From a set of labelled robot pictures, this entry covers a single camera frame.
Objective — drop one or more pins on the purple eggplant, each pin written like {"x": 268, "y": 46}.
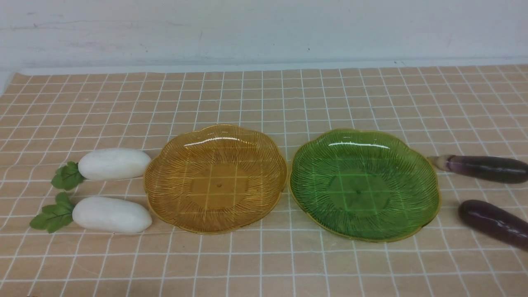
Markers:
{"x": 494, "y": 222}
{"x": 490, "y": 168}

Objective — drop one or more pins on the orange checkered tablecloth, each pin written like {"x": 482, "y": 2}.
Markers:
{"x": 48, "y": 120}

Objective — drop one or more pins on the white radish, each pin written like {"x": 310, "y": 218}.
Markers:
{"x": 93, "y": 213}
{"x": 102, "y": 165}

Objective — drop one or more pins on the green plastic plate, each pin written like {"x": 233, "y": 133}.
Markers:
{"x": 365, "y": 185}

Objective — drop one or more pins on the amber plastic plate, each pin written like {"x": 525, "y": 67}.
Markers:
{"x": 216, "y": 180}

